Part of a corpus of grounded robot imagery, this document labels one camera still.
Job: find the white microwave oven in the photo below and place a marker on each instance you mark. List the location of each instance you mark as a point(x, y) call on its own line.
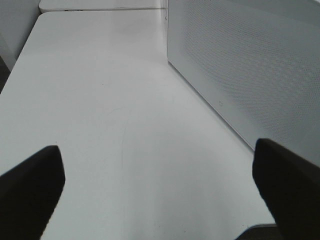
point(165, 13)

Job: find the white microwave door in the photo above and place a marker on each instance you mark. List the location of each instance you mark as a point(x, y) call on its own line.
point(256, 62)

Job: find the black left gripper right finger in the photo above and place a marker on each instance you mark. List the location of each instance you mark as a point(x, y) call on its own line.
point(290, 188)

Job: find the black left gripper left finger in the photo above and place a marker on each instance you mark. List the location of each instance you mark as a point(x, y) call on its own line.
point(29, 194)

